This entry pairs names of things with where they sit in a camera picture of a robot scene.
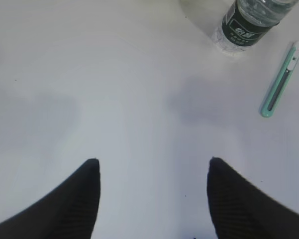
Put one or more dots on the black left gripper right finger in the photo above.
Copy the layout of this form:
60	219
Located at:
239	210

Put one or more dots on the clear water bottle green label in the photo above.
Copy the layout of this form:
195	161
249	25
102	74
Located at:
247	21

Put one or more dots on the teal utility knife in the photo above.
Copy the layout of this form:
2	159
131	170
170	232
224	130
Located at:
274	94

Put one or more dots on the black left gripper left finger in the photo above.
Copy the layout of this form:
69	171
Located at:
67	212

